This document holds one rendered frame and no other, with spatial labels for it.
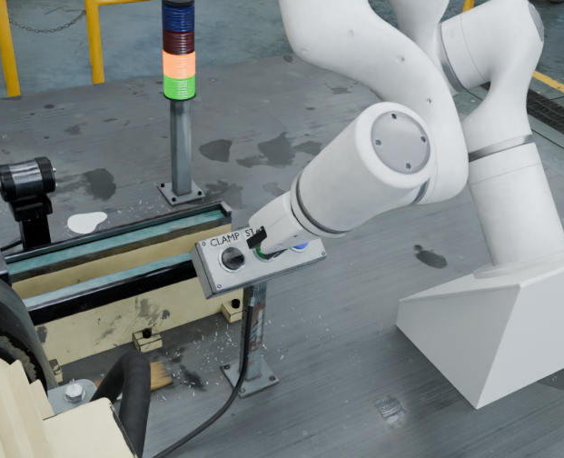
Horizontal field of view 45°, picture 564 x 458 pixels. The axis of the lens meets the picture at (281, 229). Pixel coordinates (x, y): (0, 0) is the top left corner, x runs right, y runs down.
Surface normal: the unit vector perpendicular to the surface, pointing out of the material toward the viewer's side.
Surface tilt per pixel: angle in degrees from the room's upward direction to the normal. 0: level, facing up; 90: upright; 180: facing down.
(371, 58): 108
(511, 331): 90
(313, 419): 0
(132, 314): 90
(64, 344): 90
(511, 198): 61
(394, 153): 39
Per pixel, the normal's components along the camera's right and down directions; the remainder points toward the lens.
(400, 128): 0.37, -0.33
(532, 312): 0.49, 0.54
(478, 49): -0.44, 0.39
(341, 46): 0.10, 0.79
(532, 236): -0.10, -0.02
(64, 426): 0.07, -0.81
